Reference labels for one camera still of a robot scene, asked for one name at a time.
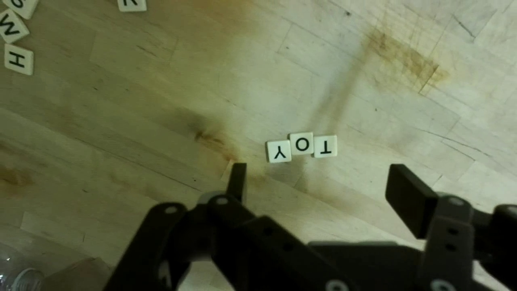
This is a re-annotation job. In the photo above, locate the letter tile T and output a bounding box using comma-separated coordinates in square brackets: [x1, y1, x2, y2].
[313, 136, 337, 158]

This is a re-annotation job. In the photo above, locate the letter tile O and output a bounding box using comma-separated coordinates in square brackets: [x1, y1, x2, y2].
[288, 132, 313, 155]

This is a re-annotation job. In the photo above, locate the letter tile top left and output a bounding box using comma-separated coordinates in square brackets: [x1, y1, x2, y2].
[1, 0, 38, 19]

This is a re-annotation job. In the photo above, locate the letter tile top edge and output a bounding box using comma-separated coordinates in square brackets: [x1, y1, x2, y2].
[116, 0, 146, 13]

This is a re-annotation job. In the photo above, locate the letter tile H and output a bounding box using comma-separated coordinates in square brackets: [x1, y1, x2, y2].
[4, 44, 33, 76]

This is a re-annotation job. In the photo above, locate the letter tile Y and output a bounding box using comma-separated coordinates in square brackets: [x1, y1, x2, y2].
[266, 141, 292, 163]

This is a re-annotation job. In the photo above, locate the crumpled clear plastic bottle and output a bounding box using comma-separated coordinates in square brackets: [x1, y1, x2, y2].
[0, 236, 109, 291]

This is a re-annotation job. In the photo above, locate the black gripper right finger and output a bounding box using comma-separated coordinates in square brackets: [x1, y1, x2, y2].
[384, 163, 517, 291]

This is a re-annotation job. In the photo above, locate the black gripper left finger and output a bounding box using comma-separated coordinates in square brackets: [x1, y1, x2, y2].
[103, 163, 345, 291]

